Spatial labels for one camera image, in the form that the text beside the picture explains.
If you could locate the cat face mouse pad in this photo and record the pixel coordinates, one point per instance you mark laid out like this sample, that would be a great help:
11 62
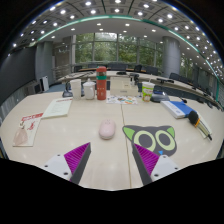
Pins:
150 129

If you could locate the ceiling lights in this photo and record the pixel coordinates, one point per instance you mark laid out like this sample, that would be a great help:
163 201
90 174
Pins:
100 24

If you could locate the white paper cup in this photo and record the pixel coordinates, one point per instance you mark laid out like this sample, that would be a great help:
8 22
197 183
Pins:
76 89

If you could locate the black microphone base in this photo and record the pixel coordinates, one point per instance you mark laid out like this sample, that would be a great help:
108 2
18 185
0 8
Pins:
66 93

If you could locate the blue book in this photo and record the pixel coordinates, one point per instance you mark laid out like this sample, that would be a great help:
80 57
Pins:
178 108

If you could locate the red thermos bottle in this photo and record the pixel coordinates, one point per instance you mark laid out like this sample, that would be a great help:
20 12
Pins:
101 86

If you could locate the beige cardboard box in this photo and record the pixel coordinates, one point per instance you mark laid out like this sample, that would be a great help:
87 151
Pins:
122 87

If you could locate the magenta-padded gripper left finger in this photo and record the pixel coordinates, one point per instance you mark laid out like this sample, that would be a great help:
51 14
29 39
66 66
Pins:
59 165

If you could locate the dark office chairs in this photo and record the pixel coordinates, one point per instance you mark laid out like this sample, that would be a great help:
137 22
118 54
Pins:
151 70

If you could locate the green printed paper cup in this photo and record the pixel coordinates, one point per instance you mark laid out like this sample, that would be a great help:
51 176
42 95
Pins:
147 91

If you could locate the white lidded mug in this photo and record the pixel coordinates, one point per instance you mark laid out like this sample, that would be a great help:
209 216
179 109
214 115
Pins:
89 90

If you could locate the pink computer mouse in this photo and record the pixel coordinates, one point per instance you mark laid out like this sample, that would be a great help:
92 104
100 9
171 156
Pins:
107 129

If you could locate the red and white booklet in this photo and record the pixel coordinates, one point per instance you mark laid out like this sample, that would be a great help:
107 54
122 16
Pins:
28 128

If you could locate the white notepad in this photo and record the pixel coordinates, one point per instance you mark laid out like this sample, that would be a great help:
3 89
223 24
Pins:
206 126

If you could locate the white paper document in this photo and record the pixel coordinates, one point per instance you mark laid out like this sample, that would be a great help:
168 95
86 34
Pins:
57 108

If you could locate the grey box appliance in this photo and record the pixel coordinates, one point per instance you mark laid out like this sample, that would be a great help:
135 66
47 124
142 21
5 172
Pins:
33 88

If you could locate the colourful sticker sheet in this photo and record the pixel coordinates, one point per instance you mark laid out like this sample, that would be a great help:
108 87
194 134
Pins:
121 100

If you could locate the black gooseneck microphone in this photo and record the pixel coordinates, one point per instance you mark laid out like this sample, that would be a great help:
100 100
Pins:
183 100

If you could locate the white floor appliance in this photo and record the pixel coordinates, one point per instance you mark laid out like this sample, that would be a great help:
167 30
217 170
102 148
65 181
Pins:
45 83

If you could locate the dark grey conference console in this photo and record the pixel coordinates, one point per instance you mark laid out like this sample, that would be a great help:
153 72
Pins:
160 97

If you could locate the black handheld microphone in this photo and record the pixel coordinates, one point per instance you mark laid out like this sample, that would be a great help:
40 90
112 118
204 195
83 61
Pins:
193 117

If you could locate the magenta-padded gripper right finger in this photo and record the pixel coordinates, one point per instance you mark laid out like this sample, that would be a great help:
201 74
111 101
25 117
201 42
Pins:
163 165

